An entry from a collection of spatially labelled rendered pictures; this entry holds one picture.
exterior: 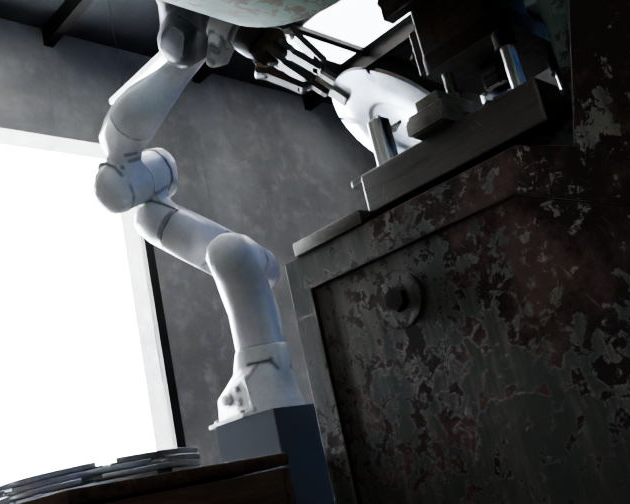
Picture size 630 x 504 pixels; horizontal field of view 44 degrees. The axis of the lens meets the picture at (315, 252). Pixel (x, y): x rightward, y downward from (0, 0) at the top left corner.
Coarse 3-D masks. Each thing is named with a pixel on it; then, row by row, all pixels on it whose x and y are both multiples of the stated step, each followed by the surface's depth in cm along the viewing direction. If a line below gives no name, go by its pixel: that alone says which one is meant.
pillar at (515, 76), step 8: (504, 48) 113; (512, 48) 112; (504, 56) 112; (512, 56) 112; (504, 64) 113; (512, 64) 112; (520, 64) 112; (512, 72) 111; (520, 72) 111; (512, 80) 111; (520, 80) 111; (512, 88) 112
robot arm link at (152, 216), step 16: (144, 160) 175; (160, 160) 178; (160, 176) 177; (176, 176) 182; (160, 192) 178; (144, 208) 177; (160, 208) 176; (176, 208) 176; (144, 224) 176; (160, 224) 174; (160, 240) 175
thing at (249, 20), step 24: (168, 0) 112; (192, 0) 109; (216, 0) 108; (240, 0) 107; (264, 0) 107; (288, 0) 107; (312, 0) 108; (336, 0) 109; (240, 24) 122; (264, 24) 118
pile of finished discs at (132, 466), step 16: (176, 448) 109; (192, 448) 113; (112, 464) 102; (128, 464) 103; (144, 464) 104; (160, 464) 105; (176, 464) 107; (192, 464) 111; (16, 480) 103; (32, 480) 101; (48, 480) 101; (64, 480) 100; (80, 480) 100; (96, 480) 101; (112, 480) 101; (0, 496) 106; (16, 496) 102; (32, 496) 102
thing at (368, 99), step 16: (336, 80) 140; (352, 80) 137; (368, 80) 134; (384, 80) 132; (400, 80) 129; (352, 96) 142; (368, 96) 139; (384, 96) 136; (400, 96) 133; (416, 96) 130; (352, 112) 147; (368, 112) 143; (384, 112) 141; (400, 112) 138; (416, 112) 134; (352, 128) 152; (400, 128) 143; (368, 144) 154; (400, 144) 148
